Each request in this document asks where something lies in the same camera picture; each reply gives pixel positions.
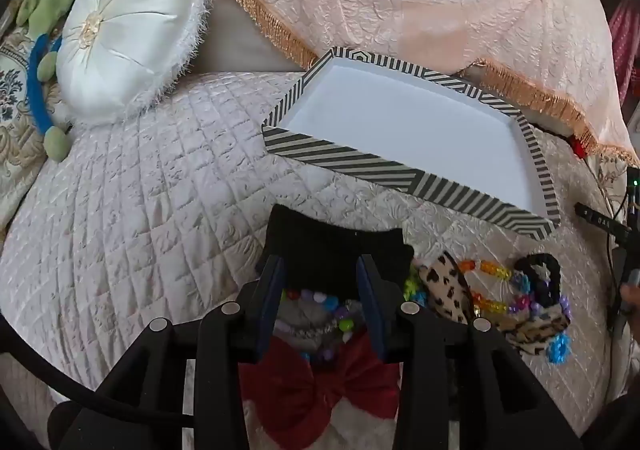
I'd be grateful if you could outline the blue plush hoop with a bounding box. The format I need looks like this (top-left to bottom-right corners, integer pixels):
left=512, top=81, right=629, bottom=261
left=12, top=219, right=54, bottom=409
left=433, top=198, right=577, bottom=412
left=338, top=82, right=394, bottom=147
left=28, top=32, right=64, bottom=137

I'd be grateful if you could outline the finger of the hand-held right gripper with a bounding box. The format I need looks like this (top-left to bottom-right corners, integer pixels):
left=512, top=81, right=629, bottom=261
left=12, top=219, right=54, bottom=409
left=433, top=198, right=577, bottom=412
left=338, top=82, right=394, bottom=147
left=574, top=201, right=633, bottom=245

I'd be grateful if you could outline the green bead bracelet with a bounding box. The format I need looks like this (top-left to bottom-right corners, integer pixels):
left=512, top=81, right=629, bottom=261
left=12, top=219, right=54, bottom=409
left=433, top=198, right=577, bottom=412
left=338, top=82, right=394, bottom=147
left=401, top=274, right=427, bottom=307

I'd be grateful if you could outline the floral embroidered cushion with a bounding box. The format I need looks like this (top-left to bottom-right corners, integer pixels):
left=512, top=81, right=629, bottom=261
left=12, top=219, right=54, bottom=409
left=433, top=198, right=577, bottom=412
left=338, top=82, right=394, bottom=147
left=0, top=24, right=68, bottom=231

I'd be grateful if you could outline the beige sofa backrest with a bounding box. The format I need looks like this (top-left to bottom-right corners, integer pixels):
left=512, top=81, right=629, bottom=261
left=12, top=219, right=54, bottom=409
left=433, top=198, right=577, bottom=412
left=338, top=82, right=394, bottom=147
left=187, top=0, right=312, bottom=77

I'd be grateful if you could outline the floral embroidered cover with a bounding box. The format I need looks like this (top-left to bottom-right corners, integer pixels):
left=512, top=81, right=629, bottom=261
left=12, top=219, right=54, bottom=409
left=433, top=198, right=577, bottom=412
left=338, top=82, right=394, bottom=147
left=584, top=149, right=632, bottom=213

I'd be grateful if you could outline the red hair bow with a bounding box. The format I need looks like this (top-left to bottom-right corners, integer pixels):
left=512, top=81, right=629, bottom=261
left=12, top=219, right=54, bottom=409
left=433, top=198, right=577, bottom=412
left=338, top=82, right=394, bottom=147
left=238, top=332, right=402, bottom=427

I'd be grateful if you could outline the person's right hand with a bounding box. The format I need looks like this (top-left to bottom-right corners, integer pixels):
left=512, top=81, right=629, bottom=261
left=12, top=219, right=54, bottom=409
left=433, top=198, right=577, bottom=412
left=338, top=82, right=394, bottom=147
left=619, top=282, right=640, bottom=327

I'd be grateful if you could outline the black velvet hair bow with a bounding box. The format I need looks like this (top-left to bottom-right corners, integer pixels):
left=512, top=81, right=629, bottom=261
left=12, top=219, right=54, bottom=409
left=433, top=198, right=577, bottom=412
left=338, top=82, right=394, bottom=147
left=262, top=204, right=414, bottom=302

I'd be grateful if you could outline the leopard print hair bow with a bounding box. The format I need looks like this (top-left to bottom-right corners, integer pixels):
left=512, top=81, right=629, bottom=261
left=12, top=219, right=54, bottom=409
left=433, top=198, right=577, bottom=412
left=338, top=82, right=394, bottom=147
left=417, top=252, right=572, bottom=359

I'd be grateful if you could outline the white round satin pillow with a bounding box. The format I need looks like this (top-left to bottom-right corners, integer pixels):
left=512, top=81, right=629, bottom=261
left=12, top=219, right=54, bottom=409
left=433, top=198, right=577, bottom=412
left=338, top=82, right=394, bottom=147
left=55, top=0, right=215, bottom=125

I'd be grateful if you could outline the grey glitter scrunchie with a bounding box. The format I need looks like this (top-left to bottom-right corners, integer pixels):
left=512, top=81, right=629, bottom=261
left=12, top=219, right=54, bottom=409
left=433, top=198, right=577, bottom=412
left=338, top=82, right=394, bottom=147
left=274, top=301, right=351, bottom=356

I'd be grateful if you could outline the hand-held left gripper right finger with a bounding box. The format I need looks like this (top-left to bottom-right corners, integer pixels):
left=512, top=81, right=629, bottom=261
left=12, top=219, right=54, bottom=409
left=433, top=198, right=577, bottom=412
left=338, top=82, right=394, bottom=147
left=355, top=252, right=586, bottom=450

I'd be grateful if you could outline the black scrunchie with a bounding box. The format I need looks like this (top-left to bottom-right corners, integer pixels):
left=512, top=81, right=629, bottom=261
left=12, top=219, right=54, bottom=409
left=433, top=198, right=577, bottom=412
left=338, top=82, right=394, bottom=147
left=515, top=252, right=564, bottom=306

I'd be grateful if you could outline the cream quilted bedspread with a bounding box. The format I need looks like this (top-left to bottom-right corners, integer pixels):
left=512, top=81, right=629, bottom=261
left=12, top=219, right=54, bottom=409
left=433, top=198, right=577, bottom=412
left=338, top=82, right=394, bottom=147
left=0, top=70, right=623, bottom=450

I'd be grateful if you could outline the blue bead bracelet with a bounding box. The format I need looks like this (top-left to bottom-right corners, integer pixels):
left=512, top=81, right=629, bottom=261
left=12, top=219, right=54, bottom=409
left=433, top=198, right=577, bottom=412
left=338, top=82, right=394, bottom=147
left=546, top=332, right=572, bottom=365

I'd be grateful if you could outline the pink dotted garment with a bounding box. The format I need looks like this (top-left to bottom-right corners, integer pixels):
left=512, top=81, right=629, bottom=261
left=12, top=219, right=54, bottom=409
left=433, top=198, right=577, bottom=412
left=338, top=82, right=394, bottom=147
left=606, top=0, right=640, bottom=103

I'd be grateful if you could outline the orange mixed bead bracelet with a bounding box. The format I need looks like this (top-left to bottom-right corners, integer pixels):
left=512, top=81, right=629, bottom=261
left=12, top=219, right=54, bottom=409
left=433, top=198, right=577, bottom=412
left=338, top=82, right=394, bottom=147
left=459, top=257, right=531, bottom=321

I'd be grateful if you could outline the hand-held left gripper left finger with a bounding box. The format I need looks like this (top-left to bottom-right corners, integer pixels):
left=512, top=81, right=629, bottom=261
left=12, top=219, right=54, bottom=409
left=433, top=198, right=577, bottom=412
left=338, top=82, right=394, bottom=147
left=60, top=255, right=287, bottom=450

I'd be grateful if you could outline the purple bead bracelet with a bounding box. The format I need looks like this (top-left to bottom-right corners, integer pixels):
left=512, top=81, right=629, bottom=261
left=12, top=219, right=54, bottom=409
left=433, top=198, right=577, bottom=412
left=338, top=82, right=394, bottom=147
left=529, top=294, right=572, bottom=327

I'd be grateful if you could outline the pastel mixed bead bracelet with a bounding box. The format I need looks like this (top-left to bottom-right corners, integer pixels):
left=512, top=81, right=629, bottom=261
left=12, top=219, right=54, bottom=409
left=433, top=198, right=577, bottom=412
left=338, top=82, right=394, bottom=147
left=279, top=287, right=372, bottom=367

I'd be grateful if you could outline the striped white tray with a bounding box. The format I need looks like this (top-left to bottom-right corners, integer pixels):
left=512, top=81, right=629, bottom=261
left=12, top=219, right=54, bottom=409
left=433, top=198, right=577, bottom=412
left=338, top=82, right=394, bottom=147
left=261, top=46, right=562, bottom=237

